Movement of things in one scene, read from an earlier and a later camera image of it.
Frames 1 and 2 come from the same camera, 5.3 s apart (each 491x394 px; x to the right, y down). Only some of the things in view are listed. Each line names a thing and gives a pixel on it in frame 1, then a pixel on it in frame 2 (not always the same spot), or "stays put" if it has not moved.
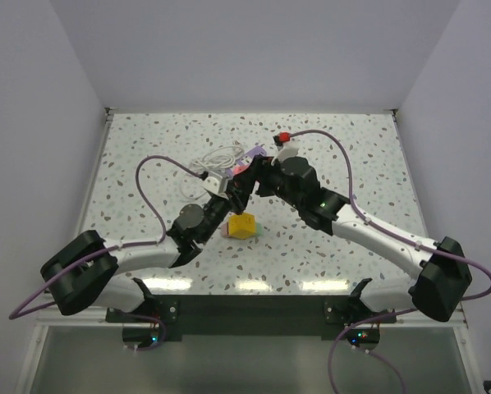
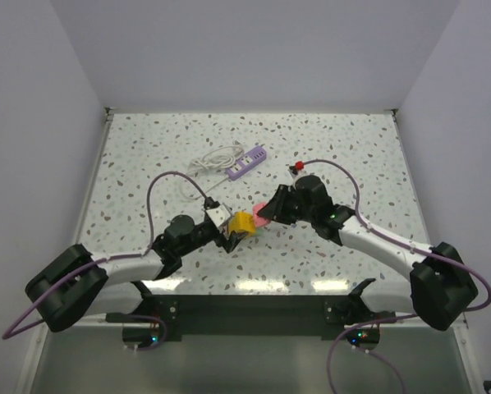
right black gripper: x=259 y=170 to x=274 y=209
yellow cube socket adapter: x=241 y=226 stays put
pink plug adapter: x=236 y=169 to x=259 y=221
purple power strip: x=245 y=160 stays put
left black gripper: x=234 y=203 to x=229 y=243
